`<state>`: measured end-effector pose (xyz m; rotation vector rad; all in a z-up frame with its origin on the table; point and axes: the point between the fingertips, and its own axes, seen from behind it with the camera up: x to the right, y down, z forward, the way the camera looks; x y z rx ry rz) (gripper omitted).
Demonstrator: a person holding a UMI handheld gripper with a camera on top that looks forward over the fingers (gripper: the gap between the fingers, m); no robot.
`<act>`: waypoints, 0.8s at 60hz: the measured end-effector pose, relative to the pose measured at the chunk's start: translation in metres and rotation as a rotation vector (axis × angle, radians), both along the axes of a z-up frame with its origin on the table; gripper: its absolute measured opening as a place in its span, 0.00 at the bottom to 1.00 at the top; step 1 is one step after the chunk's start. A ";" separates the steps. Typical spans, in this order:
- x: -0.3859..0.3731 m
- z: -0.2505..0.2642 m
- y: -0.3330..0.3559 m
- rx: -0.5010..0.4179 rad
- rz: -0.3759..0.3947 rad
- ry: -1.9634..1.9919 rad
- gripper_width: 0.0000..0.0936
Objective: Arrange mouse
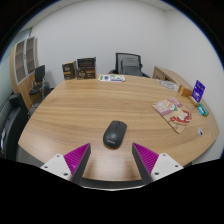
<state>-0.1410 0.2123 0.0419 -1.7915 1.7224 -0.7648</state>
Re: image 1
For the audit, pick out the small brown carton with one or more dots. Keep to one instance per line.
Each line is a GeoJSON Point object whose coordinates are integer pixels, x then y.
{"type": "Point", "coordinates": [69, 70]}

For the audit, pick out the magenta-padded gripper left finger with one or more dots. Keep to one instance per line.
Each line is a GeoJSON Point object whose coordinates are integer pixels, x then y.
{"type": "Point", "coordinates": [77, 158]}

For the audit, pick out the wooden side desk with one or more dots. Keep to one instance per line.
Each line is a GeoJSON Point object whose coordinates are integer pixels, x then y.
{"type": "Point", "coordinates": [168, 74]}

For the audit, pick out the small yellow box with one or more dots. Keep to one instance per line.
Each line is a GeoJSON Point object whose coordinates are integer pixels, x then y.
{"type": "Point", "coordinates": [193, 101]}

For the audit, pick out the orange box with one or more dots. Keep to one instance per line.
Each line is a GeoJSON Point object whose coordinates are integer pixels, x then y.
{"type": "Point", "coordinates": [185, 90]}

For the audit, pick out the white printed leaflet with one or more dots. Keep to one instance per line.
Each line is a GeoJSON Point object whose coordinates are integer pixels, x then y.
{"type": "Point", "coordinates": [111, 78]}

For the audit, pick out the black computer mouse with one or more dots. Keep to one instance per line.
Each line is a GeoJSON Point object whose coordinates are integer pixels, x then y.
{"type": "Point", "coordinates": [114, 134]}

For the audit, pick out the purple standing card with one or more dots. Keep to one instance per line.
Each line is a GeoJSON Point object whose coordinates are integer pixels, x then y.
{"type": "Point", "coordinates": [198, 90]}

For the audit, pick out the large brown open carton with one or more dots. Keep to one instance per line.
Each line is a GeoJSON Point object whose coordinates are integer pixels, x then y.
{"type": "Point", "coordinates": [86, 70]}

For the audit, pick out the black visitor chair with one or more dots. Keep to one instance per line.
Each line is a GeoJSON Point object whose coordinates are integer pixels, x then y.
{"type": "Point", "coordinates": [39, 76]}

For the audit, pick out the small green box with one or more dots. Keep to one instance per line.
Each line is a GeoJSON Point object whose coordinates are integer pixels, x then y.
{"type": "Point", "coordinates": [204, 109]}

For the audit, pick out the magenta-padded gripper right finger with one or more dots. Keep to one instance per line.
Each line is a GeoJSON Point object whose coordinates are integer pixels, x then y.
{"type": "Point", "coordinates": [146, 159]}

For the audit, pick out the small blue box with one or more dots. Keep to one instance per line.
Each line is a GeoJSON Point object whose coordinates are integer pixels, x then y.
{"type": "Point", "coordinates": [200, 110]}

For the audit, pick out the wooden shelf unit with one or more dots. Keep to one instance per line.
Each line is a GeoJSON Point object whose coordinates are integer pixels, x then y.
{"type": "Point", "coordinates": [22, 66]}

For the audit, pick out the round white patterned disc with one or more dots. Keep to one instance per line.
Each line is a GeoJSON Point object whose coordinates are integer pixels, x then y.
{"type": "Point", "coordinates": [168, 85]}

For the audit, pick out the black leather armchair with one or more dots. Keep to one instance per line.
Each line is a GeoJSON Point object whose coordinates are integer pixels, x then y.
{"type": "Point", "coordinates": [11, 125]}

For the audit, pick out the grey mesh office chair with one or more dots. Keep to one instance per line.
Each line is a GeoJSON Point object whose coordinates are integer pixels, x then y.
{"type": "Point", "coordinates": [129, 66]}

